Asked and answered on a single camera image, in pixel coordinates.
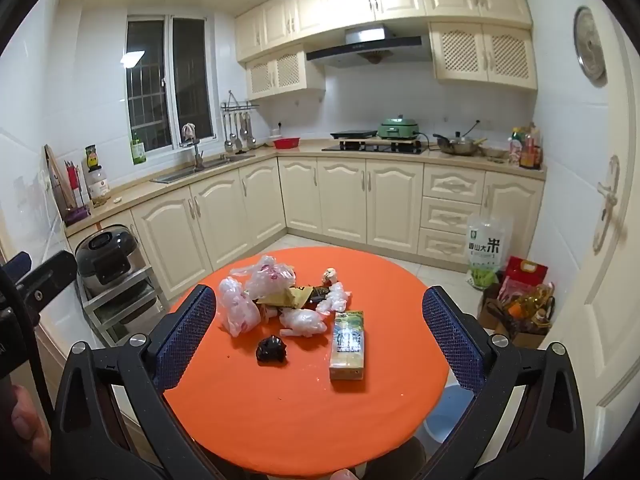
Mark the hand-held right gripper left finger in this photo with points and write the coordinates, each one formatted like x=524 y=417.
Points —
x=185 y=340

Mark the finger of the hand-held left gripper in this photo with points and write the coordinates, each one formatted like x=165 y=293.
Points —
x=50 y=275
x=19 y=262

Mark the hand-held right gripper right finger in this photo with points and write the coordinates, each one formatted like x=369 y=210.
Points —
x=452 y=340

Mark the blue plastic bin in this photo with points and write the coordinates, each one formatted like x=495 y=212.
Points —
x=450 y=412

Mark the black plastic bag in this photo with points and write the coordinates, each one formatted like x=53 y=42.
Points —
x=271 y=350

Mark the green drink carton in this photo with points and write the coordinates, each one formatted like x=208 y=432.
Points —
x=347 y=345

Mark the clear plastic bag pink print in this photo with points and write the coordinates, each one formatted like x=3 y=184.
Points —
x=270 y=277

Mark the clear plastic wrap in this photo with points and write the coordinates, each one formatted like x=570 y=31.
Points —
x=302 y=321

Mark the small white plastic wrap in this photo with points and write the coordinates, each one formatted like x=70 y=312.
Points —
x=336 y=301

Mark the paper ball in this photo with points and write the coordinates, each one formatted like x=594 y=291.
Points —
x=330 y=275

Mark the person's left hand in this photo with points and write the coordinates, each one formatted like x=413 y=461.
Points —
x=25 y=425

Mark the brown cardboard box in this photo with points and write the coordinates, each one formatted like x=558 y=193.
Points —
x=495 y=315

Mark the grey black rice cooker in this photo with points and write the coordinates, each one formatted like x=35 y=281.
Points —
x=107 y=260

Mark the metal shelf rack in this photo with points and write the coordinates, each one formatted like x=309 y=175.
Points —
x=125 y=305

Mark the purple utensil holder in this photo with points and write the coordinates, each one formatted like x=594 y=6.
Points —
x=75 y=200

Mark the large cooking oil bottle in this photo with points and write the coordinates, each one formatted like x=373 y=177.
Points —
x=532 y=305

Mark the wooden cutting board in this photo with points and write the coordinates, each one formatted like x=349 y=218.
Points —
x=52 y=180

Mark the red rice bag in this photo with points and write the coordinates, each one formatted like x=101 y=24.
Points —
x=522 y=275

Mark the clear green rice bag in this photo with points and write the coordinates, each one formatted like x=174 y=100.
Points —
x=487 y=247

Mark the white lidded jar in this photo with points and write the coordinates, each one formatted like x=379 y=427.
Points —
x=97 y=182

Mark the orange round table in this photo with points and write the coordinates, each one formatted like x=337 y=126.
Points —
x=280 y=410

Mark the person's leg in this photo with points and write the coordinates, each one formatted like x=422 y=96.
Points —
x=395 y=457

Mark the cream panel door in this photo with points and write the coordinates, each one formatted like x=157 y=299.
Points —
x=600 y=310

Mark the green dish soap bottle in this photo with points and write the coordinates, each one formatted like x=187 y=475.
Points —
x=137 y=150

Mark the steel kitchen sink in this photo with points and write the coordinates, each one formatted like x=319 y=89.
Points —
x=200 y=169

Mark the cream lower kitchen cabinets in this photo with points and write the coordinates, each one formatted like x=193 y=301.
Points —
x=350 y=200

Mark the metal sink faucet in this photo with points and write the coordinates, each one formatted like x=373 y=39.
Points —
x=198 y=152

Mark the steel wok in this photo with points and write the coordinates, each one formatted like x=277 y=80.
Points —
x=457 y=146

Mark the pink cloth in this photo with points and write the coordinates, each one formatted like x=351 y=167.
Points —
x=189 y=131

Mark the group of condiment bottles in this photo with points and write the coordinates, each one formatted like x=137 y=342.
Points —
x=525 y=147

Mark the black gas stove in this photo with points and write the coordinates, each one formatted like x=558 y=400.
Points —
x=375 y=148

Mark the green electric pot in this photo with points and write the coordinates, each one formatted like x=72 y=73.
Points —
x=397 y=127

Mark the red plastic basin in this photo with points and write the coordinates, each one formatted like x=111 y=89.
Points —
x=286 y=143

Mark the kitchen window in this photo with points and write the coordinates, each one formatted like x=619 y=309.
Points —
x=167 y=85

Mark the hanging kitchen utensils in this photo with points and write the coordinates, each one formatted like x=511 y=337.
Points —
x=237 y=120

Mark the black induction cooker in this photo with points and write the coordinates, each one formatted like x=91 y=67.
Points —
x=352 y=134

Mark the black range hood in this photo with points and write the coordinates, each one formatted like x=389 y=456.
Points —
x=370 y=42

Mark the round metal wall plate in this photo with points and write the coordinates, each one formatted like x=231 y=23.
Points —
x=590 y=45

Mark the cream upper wall cabinets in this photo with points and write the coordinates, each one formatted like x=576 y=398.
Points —
x=380 y=0

